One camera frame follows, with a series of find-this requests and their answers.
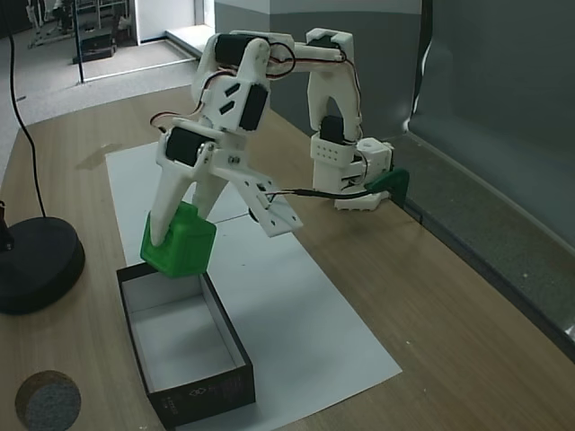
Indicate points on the green cube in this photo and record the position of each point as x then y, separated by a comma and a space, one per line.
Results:
188, 247

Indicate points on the black box on floor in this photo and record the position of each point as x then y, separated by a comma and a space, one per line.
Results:
96, 45

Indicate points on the dark open cardboard box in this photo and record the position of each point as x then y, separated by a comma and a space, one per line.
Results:
211, 395

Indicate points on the white paper sheet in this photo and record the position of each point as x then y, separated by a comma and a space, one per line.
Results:
287, 292

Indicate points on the black round lamp base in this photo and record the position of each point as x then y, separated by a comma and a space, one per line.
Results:
36, 265

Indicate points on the metal pole stand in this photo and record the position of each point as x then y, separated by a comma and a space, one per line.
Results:
79, 40

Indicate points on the green table clamp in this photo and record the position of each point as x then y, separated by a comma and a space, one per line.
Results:
395, 179

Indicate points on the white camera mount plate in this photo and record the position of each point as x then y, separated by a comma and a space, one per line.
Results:
278, 215

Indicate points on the exercise equipment frame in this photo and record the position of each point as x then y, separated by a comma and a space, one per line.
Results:
47, 27

